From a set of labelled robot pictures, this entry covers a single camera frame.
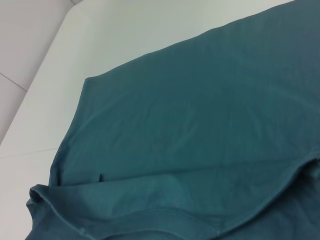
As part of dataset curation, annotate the teal blue t-shirt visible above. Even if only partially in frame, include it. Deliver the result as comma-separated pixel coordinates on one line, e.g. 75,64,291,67
26,0,320,240

